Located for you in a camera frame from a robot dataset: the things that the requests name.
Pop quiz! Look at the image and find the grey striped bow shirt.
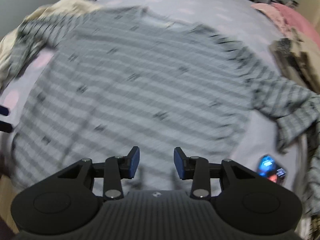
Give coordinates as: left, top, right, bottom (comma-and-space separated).
11, 7, 319, 190

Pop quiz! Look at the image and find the glowing smartphone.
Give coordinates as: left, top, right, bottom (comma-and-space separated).
257, 155, 287, 185

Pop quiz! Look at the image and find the cream white garment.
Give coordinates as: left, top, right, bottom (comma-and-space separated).
1, 0, 102, 90

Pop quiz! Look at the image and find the polka dot bed sheet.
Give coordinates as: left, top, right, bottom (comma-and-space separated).
1, 0, 306, 193

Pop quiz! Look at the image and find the folded khaki garment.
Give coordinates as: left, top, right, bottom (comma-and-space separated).
268, 29, 319, 94

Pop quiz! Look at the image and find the light pink ruffled garment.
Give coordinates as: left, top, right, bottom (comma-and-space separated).
251, 3, 291, 37

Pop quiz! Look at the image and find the pink pillow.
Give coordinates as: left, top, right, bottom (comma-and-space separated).
271, 3, 319, 47

